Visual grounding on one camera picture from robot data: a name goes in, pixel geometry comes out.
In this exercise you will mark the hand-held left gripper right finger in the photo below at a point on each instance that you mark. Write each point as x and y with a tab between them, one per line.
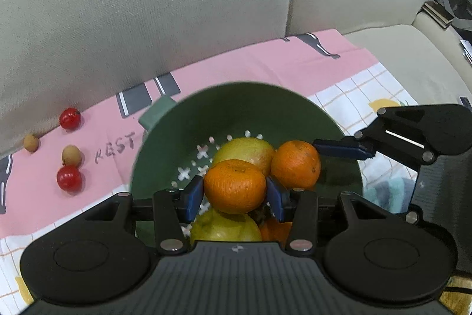
278	202

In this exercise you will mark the yellow fuzzy blanket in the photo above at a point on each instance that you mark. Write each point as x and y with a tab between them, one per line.
459	300

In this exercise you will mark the orange mandarin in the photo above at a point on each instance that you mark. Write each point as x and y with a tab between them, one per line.
235	186
276	230
296	163

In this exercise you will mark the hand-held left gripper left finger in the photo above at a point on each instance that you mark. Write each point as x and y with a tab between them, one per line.
193	200

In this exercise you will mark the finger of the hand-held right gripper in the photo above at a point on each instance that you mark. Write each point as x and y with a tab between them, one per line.
343	149

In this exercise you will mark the pink and white printed cloth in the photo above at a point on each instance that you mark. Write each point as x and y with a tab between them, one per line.
258	64

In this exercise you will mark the small yellow-green pear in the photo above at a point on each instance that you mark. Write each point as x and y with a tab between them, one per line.
245	153

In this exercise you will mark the beige fabric sofa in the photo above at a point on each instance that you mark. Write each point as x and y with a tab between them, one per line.
166	5

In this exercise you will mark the large yellow-green pear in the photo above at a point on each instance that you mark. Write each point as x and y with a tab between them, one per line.
225	229

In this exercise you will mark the red cherry tomato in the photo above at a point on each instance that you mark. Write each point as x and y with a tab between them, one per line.
69	179
70	118

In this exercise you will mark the stack of dark books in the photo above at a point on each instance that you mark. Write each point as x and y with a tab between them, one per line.
438	14

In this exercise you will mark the tan longan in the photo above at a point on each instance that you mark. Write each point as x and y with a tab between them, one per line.
31	142
71	155

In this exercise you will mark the green plastic colander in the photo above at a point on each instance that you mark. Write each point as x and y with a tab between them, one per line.
236	115

